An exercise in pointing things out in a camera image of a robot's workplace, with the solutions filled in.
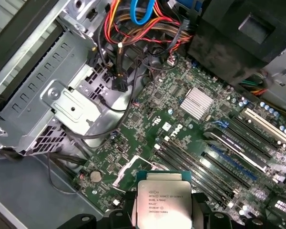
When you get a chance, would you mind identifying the black RAM slot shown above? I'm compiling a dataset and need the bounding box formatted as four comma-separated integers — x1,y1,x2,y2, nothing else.
154,151,220,207
165,136,236,195
161,141,232,200
157,146,226,203

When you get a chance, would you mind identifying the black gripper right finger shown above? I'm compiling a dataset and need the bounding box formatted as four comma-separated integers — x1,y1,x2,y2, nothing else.
192,192,267,229

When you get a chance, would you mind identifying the round coin battery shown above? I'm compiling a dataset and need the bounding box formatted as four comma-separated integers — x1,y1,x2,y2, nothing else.
89,171,103,184

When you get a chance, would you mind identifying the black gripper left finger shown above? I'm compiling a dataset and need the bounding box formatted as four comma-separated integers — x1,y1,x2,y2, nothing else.
59,190,137,229

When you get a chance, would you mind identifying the grey power supply unit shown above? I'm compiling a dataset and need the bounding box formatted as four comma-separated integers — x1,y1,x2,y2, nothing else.
259,40,286,115

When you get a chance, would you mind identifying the green motherboard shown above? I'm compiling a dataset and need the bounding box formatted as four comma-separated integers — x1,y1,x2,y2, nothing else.
72,53,286,229

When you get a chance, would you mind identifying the silver chipset heatsink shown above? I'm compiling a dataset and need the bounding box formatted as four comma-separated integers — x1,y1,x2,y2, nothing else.
179,87,215,120

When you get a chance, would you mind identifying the black expansion slot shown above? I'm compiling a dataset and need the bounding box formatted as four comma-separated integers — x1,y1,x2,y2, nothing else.
202,152,251,189

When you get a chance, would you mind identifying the silver metal drive cage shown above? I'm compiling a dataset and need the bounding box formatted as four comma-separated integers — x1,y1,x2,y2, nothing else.
0,0,143,158

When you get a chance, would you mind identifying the blue expansion slot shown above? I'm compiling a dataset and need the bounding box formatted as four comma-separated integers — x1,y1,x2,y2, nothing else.
209,144,257,181

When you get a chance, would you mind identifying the orange red wire bundle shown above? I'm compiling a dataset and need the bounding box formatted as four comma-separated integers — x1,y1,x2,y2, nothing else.
102,0,195,52

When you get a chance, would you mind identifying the black drive bay box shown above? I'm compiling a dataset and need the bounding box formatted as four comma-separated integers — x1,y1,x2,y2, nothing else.
187,0,286,85

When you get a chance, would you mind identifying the silver CPU chip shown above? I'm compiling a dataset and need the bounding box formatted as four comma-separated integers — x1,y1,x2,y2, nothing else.
131,170,194,229

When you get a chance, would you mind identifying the white expansion slot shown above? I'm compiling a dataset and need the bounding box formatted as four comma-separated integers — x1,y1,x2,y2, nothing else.
243,108,286,144

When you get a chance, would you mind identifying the blue flat wire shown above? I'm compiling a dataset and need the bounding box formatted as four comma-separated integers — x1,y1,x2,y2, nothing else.
130,0,156,26

